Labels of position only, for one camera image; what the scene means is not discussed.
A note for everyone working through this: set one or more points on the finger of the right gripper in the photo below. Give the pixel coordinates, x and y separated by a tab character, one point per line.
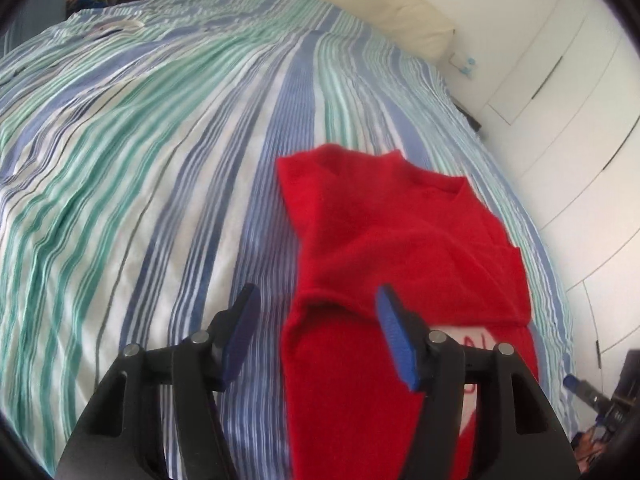
585	392

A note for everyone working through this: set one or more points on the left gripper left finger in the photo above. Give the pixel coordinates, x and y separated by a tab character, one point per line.
119	434

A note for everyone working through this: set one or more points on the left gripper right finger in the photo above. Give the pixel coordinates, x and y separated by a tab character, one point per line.
517	435

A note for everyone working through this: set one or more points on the red knit sweater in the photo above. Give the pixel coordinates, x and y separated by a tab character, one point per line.
363	222

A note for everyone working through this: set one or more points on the white wardrobe doors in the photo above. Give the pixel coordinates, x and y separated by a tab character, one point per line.
564	124

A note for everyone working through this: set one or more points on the dark wooden nightstand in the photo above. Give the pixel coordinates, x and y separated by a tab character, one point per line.
473	122

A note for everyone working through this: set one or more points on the striped blue green bedspread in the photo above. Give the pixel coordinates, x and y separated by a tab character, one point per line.
139	193

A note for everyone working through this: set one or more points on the wall socket with blue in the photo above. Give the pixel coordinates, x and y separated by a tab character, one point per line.
464	64

